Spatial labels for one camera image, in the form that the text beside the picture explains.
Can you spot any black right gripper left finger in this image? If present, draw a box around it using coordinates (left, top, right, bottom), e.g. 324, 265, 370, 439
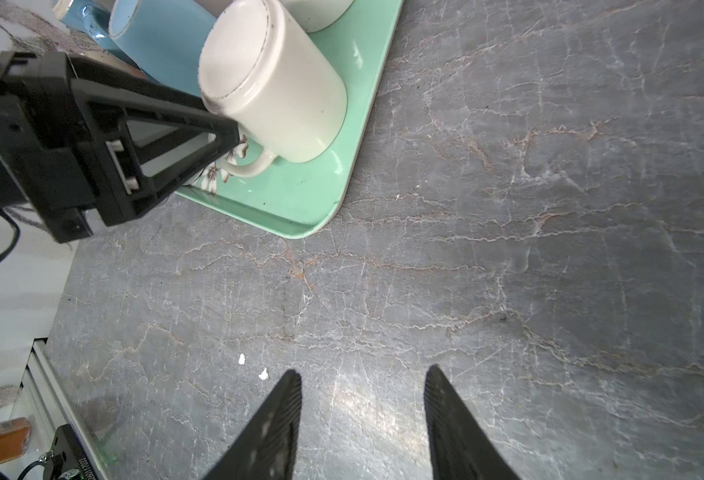
204, 369, 303, 480

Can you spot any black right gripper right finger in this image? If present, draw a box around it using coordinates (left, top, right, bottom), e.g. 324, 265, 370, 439
424, 364, 518, 480

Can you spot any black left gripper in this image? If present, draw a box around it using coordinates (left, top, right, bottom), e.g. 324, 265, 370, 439
0, 52, 241, 243

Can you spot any white cream mug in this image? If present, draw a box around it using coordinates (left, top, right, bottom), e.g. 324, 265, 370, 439
198, 0, 347, 178

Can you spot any green plastic tray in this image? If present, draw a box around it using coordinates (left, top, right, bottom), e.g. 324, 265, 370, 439
177, 0, 403, 239

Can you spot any blue mug with brown rim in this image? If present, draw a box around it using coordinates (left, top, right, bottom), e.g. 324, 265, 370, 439
51, 0, 137, 68

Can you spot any light blue mug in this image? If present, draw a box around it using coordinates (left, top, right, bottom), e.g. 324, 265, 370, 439
109, 0, 215, 97

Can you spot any beige mug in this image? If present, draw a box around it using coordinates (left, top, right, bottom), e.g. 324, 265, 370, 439
282, 0, 354, 33

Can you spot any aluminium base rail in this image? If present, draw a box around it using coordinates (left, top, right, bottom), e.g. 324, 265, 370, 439
12, 339, 110, 479

